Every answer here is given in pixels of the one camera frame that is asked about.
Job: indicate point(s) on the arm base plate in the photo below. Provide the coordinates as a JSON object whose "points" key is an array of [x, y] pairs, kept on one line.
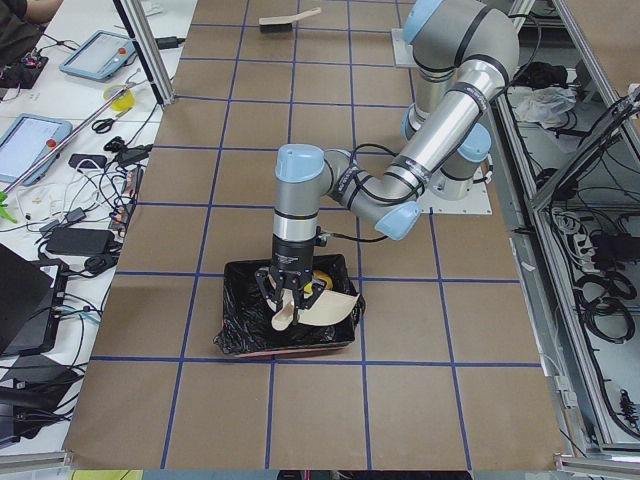
{"points": [[456, 197], [402, 50]]}

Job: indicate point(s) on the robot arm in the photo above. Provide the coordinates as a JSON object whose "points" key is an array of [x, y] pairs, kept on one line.
{"points": [[466, 53]]}

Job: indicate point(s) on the black lined trash bin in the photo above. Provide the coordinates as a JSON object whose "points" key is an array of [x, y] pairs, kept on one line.
{"points": [[254, 326]]}

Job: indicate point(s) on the blue teach pendant near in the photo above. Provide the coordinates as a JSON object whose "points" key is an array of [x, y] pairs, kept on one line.
{"points": [[27, 140]]}

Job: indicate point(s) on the white plastic dustpan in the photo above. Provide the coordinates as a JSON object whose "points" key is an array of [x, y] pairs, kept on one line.
{"points": [[331, 308]]}

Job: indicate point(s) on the grey reacher grabber tool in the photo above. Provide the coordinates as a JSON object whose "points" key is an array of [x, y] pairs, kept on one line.
{"points": [[38, 169]]}

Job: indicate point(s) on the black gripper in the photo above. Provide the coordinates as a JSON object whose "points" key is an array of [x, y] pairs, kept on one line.
{"points": [[291, 255]]}

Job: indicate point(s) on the blue teach pendant far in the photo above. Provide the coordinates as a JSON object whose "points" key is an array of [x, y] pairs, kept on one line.
{"points": [[99, 57]]}

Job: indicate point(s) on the yellow tape roll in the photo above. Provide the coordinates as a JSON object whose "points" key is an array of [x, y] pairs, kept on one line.
{"points": [[120, 96]]}

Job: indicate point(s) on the white hand brush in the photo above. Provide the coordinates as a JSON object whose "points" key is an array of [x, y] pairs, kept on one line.
{"points": [[280, 24]]}

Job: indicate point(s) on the black scissors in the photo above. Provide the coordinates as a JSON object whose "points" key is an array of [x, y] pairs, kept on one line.
{"points": [[103, 126]]}

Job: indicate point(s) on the aluminium frame post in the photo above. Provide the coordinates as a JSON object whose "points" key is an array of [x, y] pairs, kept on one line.
{"points": [[139, 31]]}

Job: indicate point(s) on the blue teach pendant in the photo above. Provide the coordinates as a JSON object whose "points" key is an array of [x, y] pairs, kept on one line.
{"points": [[27, 140], [99, 57]]}

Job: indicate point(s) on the black power adapter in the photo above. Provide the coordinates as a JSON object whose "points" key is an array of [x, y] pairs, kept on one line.
{"points": [[169, 42]]}

